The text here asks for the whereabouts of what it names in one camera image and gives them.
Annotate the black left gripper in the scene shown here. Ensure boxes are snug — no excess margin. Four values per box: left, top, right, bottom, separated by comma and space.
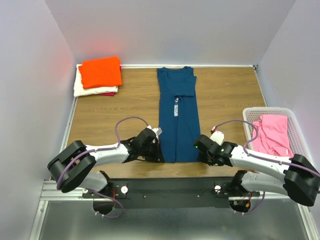
139, 140, 165, 163

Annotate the blue Mickey print t-shirt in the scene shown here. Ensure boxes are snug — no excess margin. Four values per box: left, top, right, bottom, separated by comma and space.
157, 66, 201, 163

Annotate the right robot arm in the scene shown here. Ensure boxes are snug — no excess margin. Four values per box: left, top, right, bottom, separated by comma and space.
193, 134, 320, 207

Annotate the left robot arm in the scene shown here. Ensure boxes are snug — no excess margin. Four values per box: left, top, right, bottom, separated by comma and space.
47, 126, 165, 198

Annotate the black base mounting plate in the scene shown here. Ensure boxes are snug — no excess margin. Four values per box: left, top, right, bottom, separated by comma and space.
82, 177, 261, 210

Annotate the pink t-shirt in basket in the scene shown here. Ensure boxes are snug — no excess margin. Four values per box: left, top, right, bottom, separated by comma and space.
252, 114, 294, 158

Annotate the folded magenta t-shirt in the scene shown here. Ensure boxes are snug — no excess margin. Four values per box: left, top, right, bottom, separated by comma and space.
98, 92, 116, 97

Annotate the white plastic laundry basket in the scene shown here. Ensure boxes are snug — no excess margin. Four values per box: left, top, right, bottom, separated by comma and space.
242, 107, 317, 161

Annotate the folded orange t-shirt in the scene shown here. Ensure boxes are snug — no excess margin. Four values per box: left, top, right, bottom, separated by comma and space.
78, 56, 122, 89

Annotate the folded white t-shirt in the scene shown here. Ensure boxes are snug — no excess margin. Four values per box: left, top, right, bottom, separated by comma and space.
73, 65, 119, 98

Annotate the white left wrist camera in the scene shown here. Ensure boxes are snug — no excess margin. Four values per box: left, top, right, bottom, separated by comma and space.
147, 125, 162, 137

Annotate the aluminium extrusion rail frame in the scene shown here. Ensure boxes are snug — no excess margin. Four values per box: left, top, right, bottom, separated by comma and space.
30, 107, 320, 240

